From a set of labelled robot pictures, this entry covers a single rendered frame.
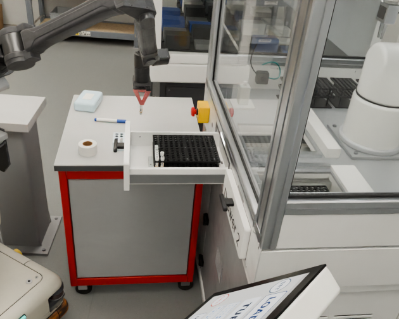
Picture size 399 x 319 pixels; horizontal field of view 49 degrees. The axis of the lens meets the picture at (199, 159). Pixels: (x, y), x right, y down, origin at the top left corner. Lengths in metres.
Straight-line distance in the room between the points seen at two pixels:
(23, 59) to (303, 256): 0.91
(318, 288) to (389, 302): 0.74
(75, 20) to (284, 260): 0.81
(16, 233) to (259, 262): 1.58
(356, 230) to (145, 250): 1.08
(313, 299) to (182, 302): 1.53
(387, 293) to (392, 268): 0.12
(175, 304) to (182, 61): 1.18
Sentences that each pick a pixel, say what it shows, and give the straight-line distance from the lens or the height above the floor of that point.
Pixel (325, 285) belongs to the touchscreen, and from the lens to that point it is 0.72.
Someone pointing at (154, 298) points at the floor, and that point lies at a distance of 2.19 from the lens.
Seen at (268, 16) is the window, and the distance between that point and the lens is 1.13.
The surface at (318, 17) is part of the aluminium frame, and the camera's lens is 0.83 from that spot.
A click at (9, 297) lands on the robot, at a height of 0.28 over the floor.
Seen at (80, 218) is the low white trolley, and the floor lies 0.49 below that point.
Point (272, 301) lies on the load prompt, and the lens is 0.70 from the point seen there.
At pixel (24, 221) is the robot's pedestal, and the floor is 0.18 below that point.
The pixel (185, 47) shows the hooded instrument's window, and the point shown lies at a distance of 2.24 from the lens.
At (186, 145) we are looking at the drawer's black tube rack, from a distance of 1.54.
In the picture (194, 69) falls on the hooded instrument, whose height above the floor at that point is 0.88.
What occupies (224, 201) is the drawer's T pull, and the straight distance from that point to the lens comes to 1.27.
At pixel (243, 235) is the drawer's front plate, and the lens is 1.18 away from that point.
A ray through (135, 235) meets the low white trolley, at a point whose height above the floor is 0.39.
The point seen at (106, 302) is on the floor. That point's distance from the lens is 2.18.
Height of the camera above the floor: 1.69
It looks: 32 degrees down
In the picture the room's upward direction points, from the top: 6 degrees clockwise
